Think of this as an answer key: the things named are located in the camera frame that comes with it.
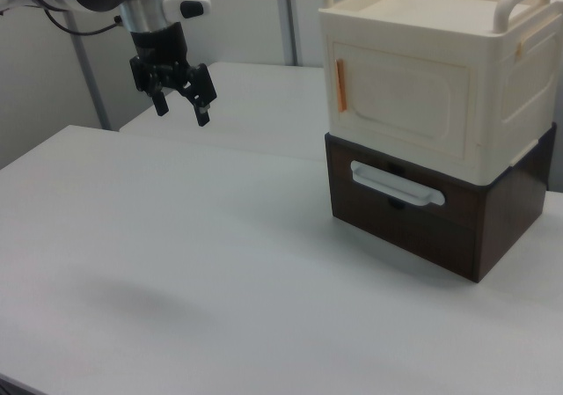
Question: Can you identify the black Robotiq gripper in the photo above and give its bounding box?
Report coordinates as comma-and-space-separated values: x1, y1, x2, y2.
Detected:
129, 21, 219, 128

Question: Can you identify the orange door handle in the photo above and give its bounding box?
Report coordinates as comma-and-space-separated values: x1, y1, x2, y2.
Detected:
334, 59, 349, 113

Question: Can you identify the cream cabinet door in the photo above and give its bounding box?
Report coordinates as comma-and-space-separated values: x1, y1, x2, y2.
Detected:
327, 38, 479, 159

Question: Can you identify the cream plastic toolbox lid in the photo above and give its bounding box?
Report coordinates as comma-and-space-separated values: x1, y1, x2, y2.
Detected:
317, 0, 560, 184

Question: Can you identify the dark brown drawer box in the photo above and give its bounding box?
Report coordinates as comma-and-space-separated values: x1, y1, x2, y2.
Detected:
324, 121, 559, 284

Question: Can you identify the grey partition post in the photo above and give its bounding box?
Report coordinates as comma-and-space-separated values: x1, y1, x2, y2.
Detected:
69, 32, 112, 131
280, 0, 302, 67

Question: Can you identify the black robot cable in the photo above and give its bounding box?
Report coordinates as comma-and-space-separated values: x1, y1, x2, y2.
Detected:
42, 8, 123, 37

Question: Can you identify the white drawer handle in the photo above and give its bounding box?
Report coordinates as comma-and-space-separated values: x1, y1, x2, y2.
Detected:
349, 159, 446, 208

